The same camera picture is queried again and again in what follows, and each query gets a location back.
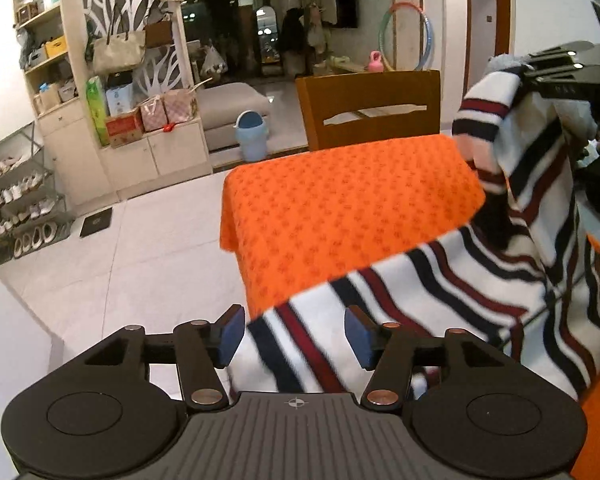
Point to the striped knit sweater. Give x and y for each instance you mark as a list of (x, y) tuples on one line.
[(430, 285)]

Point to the wall television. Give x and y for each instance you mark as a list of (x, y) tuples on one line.
[(345, 5)]

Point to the brown door frame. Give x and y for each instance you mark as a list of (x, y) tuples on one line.
[(502, 10)]

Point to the white plastic bag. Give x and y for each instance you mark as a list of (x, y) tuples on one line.
[(214, 62)]

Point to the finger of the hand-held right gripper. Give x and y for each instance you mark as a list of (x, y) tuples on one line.
[(560, 54), (570, 85)]

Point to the brown handbag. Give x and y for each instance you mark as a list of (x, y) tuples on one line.
[(159, 35)]

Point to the cream shelf cabinet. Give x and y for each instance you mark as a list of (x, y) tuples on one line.
[(175, 155)]

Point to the metal shoe rack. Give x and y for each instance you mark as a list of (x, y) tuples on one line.
[(30, 132)]

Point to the pink kettlebell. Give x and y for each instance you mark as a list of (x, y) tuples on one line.
[(375, 62)]

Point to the beige tote bag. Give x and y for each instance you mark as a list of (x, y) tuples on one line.
[(117, 52)]

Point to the dark hanging coat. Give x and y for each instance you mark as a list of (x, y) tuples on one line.
[(291, 35)]

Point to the black bathroom scale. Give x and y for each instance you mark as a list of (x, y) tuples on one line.
[(96, 222)]

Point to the arched standing mirror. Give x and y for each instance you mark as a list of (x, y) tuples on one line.
[(268, 35)]

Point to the colourful hula hoop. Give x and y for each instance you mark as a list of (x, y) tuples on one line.
[(429, 37)]

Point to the green packet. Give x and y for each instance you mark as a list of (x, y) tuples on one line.
[(97, 110)]

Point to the white blue box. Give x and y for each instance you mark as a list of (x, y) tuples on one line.
[(120, 97)]

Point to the cream television cabinet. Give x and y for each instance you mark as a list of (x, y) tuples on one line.
[(345, 65)]

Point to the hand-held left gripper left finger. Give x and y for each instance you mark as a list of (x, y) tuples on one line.
[(230, 337)]

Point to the orange floral mat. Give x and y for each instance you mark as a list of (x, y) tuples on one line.
[(340, 210)]

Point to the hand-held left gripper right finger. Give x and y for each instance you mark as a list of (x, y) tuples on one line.
[(360, 335)]

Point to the wooden chair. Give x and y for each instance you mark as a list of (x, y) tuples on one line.
[(380, 90)]

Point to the red cardboard box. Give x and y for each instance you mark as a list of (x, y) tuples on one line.
[(122, 132)]

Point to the grey ottoman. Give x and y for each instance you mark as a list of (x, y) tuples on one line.
[(230, 105)]

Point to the blue trash bin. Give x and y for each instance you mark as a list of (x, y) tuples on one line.
[(252, 140)]

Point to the pink checkered gift bag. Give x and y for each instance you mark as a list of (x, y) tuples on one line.
[(180, 105), (152, 115)]

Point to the rows of shoes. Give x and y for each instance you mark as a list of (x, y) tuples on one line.
[(25, 192)]

